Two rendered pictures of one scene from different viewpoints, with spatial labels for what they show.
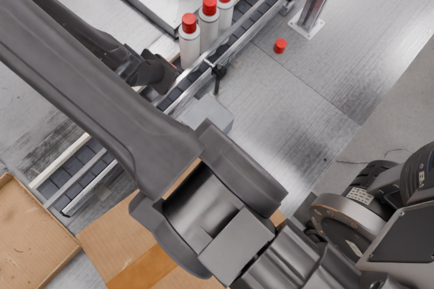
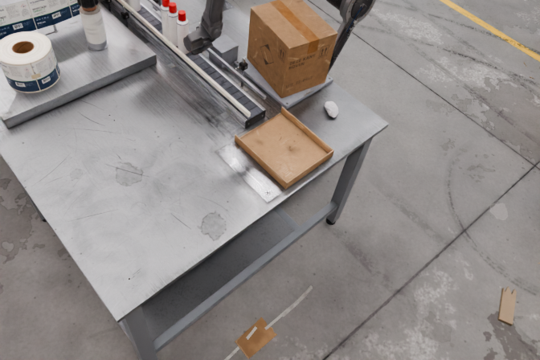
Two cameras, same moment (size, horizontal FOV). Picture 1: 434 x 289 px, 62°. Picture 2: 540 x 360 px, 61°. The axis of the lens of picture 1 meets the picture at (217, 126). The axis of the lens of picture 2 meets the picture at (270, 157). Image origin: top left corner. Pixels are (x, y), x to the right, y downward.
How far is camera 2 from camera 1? 171 cm
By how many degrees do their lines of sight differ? 41
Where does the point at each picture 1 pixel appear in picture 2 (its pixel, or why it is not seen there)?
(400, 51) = not seen: outside the picture
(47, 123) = (202, 124)
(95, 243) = (293, 42)
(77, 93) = not seen: outside the picture
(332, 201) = not seen: outside the picture
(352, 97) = not seen: hidden behind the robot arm
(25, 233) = (271, 135)
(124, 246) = (296, 35)
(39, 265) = (289, 129)
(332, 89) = not seen: hidden behind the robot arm
